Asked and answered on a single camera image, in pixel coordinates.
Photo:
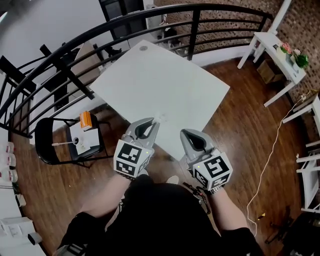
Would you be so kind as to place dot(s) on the small white cloth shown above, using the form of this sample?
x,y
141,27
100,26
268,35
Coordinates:
x,y
160,118

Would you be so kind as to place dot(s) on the person's right forearm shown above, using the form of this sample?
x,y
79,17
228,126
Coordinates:
x,y
231,215

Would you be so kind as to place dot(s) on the black folding chair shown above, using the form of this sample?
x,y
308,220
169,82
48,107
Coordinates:
x,y
43,142

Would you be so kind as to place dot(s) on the small yellow black object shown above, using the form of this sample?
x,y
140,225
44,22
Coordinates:
x,y
261,216

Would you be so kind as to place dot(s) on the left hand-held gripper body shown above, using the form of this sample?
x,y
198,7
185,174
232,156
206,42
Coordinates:
x,y
132,157

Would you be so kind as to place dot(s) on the person's white shoe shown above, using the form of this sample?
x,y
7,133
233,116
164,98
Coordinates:
x,y
173,179
143,173

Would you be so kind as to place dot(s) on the brown cardboard box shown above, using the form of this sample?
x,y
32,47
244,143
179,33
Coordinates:
x,y
270,72

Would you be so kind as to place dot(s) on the clear bottle red label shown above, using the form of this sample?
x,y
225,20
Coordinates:
x,y
8,160
10,175
9,147

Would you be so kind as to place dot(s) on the pink flower pot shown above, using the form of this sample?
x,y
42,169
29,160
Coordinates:
x,y
286,51

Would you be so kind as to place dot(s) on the silver metal watch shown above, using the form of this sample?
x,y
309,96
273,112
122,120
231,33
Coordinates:
x,y
217,190

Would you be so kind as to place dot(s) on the orange box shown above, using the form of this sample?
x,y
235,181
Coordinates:
x,y
85,120

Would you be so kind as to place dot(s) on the black tripod stand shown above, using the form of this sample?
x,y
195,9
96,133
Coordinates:
x,y
278,231

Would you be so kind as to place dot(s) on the white cabinet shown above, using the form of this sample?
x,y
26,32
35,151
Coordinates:
x,y
12,245

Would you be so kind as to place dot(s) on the small white cylinder device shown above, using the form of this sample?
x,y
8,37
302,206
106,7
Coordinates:
x,y
35,238

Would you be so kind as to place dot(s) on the white flat boxes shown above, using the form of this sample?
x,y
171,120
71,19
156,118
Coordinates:
x,y
15,226

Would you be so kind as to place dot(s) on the white console table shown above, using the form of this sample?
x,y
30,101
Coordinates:
x,y
270,47

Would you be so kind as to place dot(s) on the person's left forearm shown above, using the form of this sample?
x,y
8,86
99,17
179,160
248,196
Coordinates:
x,y
105,197

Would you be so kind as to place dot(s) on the person's black clothing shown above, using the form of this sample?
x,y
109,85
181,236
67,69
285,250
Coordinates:
x,y
162,220

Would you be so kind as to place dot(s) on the black office chair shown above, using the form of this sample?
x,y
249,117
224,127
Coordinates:
x,y
306,237

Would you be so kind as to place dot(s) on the white square table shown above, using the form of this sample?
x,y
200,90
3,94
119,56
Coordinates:
x,y
162,87

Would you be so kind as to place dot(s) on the thin wooden stick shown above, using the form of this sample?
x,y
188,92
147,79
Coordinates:
x,y
62,143

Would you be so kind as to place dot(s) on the small white cup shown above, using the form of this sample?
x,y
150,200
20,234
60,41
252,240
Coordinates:
x,y
76,141

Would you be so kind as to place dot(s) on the person's white left shoe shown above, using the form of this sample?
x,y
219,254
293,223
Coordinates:
x,y
143,173

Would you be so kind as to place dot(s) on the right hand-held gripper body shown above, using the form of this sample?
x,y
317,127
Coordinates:
x,y
212,170

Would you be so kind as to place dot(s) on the black metal railing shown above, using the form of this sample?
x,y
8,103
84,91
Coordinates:
x,y
82,37

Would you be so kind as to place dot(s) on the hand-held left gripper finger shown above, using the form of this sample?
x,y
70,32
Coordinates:
x,y
153,136
132,127

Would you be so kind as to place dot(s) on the person's white right shoe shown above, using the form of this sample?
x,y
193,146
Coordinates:
x,y
173,179

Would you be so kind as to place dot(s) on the black shelf unit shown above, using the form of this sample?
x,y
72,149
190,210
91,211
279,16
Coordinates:
x,y
125,17

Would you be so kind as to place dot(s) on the green plant pot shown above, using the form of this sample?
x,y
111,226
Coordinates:
x,y
300,61

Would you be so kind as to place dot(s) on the white shelf rack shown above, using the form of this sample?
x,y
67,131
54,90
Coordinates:
x,y
310,175

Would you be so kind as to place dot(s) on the white paper stack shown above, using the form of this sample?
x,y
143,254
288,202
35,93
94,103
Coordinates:
x,y
91,138

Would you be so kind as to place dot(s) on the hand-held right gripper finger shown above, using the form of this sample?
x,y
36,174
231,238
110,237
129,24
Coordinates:
x,y
187,147
207,143

